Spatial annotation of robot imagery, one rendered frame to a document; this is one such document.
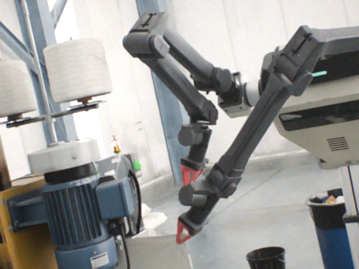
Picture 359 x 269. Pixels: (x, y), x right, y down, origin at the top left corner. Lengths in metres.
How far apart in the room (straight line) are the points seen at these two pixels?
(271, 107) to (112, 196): 0.46
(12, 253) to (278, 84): 0.78
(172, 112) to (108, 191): 9.05
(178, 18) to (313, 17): 2.47
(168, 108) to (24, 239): 9.02
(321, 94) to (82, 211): 0.86
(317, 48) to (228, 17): 8.79
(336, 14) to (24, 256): 8.51
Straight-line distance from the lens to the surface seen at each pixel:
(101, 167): 1.78
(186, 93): 1.68
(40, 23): 7.79
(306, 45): 1.41
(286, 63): 1.43
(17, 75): 1.70
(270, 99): 1.46
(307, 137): 1.96
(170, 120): 10.45
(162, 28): 1.55
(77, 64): 1.50
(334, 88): 1.85
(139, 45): 1.51
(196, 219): 1.65
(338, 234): 3.78
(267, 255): 4.45
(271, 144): 10.04
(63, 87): 1.51
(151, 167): 9.87
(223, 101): 1.93
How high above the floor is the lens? 1.46
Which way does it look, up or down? 3 degrees down
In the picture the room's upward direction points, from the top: 12 degrees counter-clockwise
